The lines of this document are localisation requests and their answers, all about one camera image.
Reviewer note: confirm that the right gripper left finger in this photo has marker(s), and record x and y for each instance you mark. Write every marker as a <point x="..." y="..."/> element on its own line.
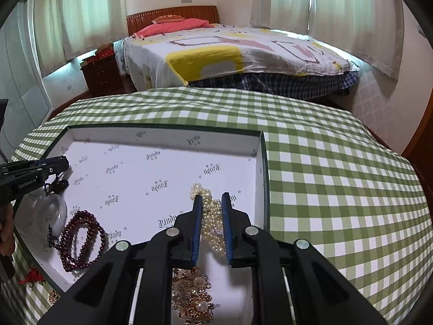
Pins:
<point x="197" y="211"/>

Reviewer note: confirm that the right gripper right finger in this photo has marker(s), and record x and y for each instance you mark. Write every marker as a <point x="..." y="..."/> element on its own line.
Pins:
<point x="227" y="227"/>

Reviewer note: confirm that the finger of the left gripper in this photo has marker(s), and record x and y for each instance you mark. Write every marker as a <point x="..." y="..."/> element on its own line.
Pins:
<point x="57" y="164"/>

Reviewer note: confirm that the pale jade bangle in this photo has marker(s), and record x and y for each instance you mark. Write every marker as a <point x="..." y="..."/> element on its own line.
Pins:
<point x="50" y="213"/>

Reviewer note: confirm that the rose gold pearl brooch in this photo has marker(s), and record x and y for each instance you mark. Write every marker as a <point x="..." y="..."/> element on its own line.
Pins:
<point x="191" y="297"/>

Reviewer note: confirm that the red knot gold charm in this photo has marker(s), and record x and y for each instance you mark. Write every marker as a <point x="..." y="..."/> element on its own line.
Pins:
<point x="32" y="277"/>

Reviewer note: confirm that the person left hand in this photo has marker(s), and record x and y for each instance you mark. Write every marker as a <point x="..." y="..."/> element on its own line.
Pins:
<point x="7" y="237"/>

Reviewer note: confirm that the glass sliding wardrobe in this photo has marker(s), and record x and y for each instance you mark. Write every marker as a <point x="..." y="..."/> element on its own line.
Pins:
<point x="28" y="105"/>

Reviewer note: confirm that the dark green tray box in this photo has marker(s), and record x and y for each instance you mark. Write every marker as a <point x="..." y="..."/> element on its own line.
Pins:
<point x="137" y="180"/>

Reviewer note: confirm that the green white checkered tablecloth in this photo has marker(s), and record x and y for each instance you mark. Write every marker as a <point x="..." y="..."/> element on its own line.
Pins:
<point x="360" y="204"/>

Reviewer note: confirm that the dark wooden nightstand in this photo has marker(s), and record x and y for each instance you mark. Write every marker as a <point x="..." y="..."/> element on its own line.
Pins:
<point x="102" y="76"/>

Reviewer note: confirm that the red boxes on nightstand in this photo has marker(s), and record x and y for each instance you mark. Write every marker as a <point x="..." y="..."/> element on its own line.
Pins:
<point x="102" y="52"/>

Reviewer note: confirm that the bed with patterned sheet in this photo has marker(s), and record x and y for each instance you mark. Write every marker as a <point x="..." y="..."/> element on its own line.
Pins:
<point x="244" y="58"/>

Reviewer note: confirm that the left white curtain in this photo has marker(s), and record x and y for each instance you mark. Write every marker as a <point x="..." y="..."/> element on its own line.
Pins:
<point x="65" y="29"/>

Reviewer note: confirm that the white curtain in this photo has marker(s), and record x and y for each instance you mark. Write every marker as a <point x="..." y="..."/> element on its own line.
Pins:
<point x="371" y="30"/>
<point x="65" y="29"/>

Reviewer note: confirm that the pink pillow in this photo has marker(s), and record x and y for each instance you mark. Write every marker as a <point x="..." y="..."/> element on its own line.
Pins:
<point x="186" y="24"/>

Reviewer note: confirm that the wooden headboard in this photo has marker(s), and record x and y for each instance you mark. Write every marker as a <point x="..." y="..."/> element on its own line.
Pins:
<point x="139" y="21"/>

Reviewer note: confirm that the red patterned pillow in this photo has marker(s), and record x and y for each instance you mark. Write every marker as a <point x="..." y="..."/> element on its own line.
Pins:
<point x="166" y="19"/>

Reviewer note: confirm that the brown wooden door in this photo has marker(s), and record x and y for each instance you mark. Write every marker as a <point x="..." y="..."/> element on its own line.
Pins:
<point x="419" y="152"/>

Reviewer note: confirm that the right white curtain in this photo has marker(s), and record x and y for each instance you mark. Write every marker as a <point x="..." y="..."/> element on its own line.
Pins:
<point x="371" y="30"/>

